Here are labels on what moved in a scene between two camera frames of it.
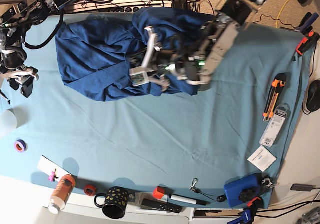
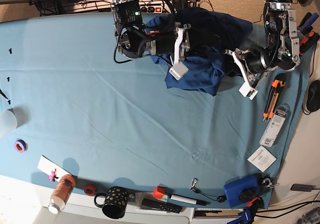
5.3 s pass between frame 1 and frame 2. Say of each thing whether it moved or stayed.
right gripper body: moved
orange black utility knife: stayed
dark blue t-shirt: moved
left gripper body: moved
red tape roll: stayed
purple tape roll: stayed
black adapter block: stayed
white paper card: stayed
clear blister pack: stayed
